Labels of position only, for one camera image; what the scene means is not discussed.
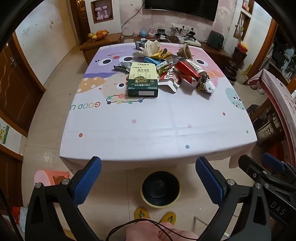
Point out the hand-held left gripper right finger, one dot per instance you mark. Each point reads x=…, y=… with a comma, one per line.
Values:
x=208, y=180

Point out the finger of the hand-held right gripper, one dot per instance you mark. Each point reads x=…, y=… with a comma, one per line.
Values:
x=248, y=165
x=272, y=162

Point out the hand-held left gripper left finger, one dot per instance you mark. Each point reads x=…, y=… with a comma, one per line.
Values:
x=89, y=180

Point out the black bin with yellow rim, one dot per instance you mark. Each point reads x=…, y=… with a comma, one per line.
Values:
x=160, y=185

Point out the green and brown milk carton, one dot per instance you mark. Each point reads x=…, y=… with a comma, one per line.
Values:
x=139, y=45

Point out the pink plastic stool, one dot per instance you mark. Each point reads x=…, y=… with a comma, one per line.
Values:
x=44, y=177

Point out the yellow slipper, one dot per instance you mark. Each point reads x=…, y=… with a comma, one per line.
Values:
x=169, y=217
x=142, y=213

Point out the pink printed panel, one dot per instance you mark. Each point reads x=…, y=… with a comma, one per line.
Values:
x=277, y=92

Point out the cartoon printed tablecloth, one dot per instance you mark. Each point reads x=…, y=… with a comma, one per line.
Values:
x=150, y=129

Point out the person's pink trouser leg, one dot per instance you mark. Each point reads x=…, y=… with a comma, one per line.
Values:
x=150, y=233

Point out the red and white snack box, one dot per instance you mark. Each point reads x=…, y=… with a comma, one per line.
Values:
x=172, y=84

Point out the red snack packet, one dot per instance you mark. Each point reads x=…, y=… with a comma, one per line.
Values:
x=186, y=69

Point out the brown wooden door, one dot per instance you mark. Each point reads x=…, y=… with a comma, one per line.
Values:
x=16, y=92

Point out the green chocolate box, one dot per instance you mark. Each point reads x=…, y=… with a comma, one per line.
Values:
x=142, y=78

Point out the wooden television console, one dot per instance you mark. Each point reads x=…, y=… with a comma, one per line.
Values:
x=217, y=54

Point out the red tin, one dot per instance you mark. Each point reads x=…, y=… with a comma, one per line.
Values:
x=242, y=48

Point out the small silver printed wrapper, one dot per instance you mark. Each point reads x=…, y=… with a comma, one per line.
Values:
x=163, y=68

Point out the black box appliance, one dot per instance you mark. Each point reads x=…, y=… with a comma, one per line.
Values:
x=215, y=40

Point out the brown paper bowl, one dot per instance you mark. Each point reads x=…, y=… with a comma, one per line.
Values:
x=186, y=52

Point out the blue packet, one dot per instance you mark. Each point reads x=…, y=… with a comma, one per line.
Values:
x=152, y=61

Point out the gold foil wrapper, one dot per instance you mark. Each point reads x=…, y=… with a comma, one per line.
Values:
x=161, y=55

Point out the flat white device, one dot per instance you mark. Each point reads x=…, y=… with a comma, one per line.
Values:
x=190, y=42

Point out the wooden side cabinet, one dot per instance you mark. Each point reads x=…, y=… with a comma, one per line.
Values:
x=101, y=44

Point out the crumpled beige tissue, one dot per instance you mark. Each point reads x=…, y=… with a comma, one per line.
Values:
x=151, y=47

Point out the fruit bowl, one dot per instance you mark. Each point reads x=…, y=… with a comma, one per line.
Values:
x=98, y=36

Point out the white power strip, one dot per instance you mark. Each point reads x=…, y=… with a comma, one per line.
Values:
x=177, y=26

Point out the pink dumbbell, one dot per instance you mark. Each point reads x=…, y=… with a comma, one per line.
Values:
x=105, y=12
x=98, y=12

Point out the black television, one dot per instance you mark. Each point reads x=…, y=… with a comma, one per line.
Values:
x=182, y=8

